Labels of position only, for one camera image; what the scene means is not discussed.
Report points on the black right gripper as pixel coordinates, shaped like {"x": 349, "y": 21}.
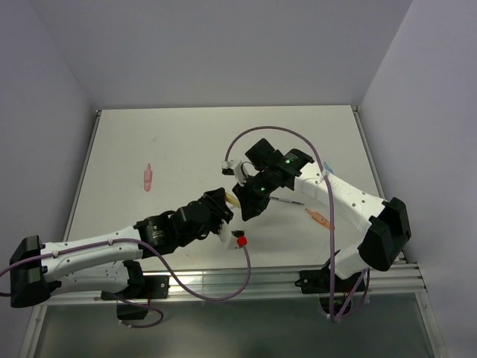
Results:
{"x": 250, "y": 206}

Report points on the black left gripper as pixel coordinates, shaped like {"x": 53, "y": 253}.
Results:
{"x": 216, "y": 201}

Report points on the yellow marker pen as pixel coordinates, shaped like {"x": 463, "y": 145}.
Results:
{"x": 232, "y": 200}

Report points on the pink highlighter pen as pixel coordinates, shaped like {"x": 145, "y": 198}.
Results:
{"x": 147, "y": 178}

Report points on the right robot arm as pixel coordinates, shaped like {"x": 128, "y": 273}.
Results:
{"x": 384, "y": 224}

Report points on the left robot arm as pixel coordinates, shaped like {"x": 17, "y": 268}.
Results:
{"x": 110, "y": 262}

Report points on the purple ballpoint pen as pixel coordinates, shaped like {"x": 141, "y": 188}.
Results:
{"x": 287, "y": 201}

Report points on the orange highlighter pen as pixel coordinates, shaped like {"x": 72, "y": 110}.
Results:
{"x": 320, "y": 219}

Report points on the blue highlighter pen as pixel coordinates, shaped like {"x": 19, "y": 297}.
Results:
{"x": 327, "y": 167}

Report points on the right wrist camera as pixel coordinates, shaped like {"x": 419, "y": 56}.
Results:
{"x": 236, "y": 169}

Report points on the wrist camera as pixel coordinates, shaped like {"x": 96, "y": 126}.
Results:
{"x": 233, "y": 240}
{"x": 236, "y": 169}

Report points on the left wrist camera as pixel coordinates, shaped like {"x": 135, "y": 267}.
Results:
{"x": 233, "y": 240}

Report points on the aluminium rail frame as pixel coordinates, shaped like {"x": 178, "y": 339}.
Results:
{"x": 212, "y": 308}

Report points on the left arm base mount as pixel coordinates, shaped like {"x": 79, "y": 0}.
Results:
{"x": 134, "y": 303}

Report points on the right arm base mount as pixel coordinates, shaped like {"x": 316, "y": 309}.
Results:
{"x": 318, "y": 282}

